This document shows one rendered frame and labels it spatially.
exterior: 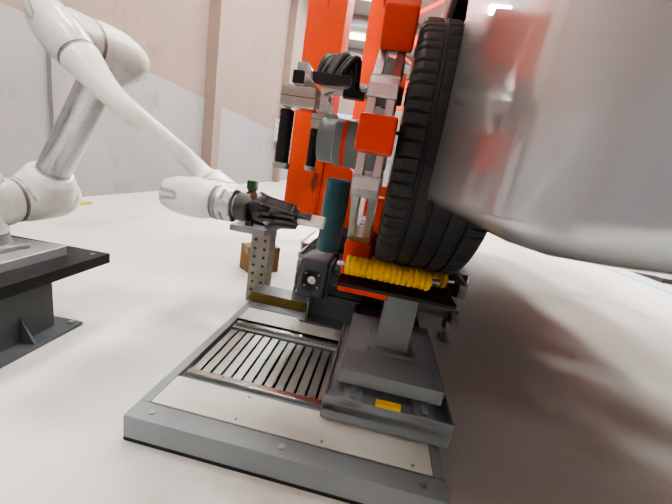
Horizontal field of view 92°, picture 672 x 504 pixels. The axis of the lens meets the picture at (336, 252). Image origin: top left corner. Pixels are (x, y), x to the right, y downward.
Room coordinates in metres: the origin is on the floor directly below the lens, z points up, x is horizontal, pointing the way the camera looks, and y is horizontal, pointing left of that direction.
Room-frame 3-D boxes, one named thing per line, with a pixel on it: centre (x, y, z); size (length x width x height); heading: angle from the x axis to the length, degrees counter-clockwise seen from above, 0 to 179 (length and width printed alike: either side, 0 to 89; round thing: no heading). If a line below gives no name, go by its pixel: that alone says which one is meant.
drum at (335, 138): (1.03, 0.00, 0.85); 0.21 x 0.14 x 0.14; 84
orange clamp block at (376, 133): (0.71, -0.04, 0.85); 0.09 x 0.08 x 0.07; 174
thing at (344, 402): (1.01, -0.24, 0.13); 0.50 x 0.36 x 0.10; 174
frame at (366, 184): (1.02, -0.07, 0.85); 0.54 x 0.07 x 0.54; 174
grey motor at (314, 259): (1.34, -0.07, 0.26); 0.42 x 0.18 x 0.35; 84
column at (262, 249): (1.69, 0.39, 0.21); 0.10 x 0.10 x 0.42; 84
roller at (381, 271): (0.89, -0.16, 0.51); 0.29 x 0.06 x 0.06; 84
